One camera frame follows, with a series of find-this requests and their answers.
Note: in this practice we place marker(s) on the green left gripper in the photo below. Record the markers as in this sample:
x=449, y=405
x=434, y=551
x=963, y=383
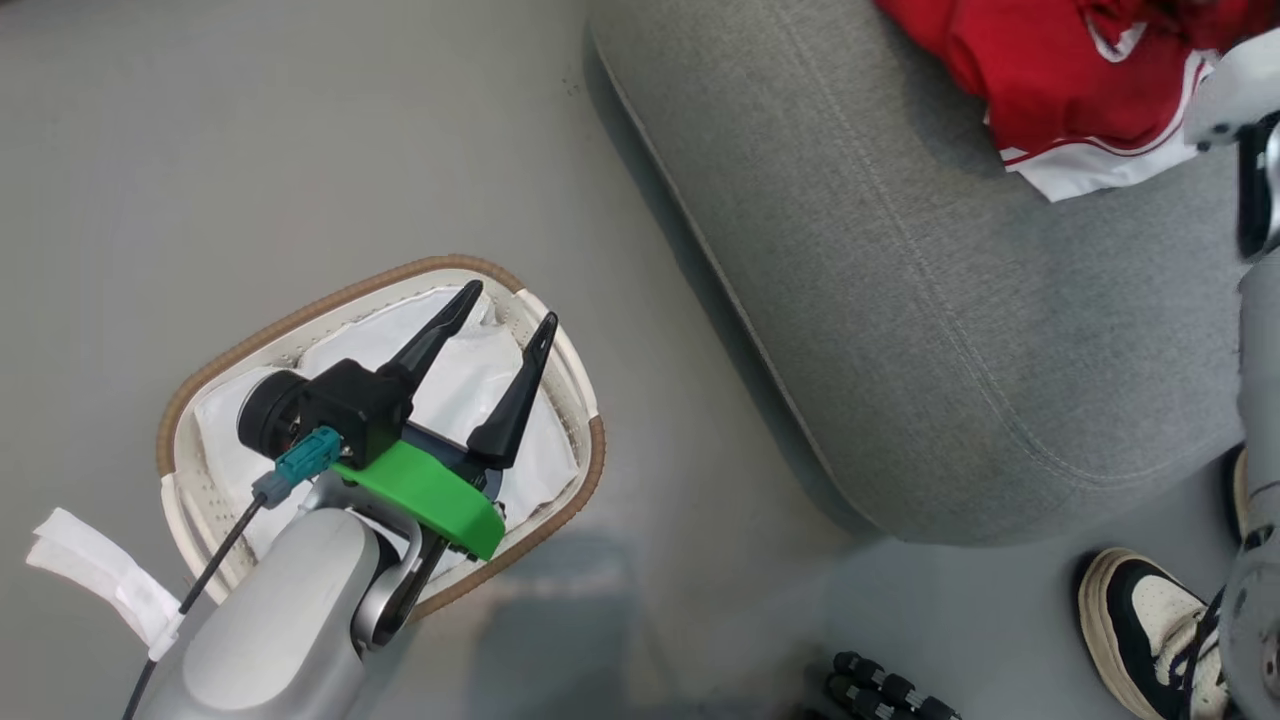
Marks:
x=430, y=490

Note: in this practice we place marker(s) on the red and white garment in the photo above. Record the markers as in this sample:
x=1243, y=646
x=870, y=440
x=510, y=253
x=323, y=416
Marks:
x=1050, y=70

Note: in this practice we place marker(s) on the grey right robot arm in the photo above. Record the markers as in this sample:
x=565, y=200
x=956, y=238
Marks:
x=1262, y=350

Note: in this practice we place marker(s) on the grey fabric sofa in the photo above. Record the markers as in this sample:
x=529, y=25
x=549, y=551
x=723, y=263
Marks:
x=900, y=300

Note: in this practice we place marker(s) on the white cloth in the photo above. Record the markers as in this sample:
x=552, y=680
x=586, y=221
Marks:
x=470, y=385

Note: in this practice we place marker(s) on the white laundry basket brown rim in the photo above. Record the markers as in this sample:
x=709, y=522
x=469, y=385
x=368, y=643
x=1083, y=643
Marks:
x=200, y=400

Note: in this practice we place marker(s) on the white tape label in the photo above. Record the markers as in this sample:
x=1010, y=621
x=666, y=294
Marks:
x=100, y=575

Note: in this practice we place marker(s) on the black and white sneaker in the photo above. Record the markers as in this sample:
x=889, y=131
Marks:
x=1140, y=620

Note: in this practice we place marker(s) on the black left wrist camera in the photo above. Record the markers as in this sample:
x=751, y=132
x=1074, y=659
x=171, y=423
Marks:
x=345, y=405

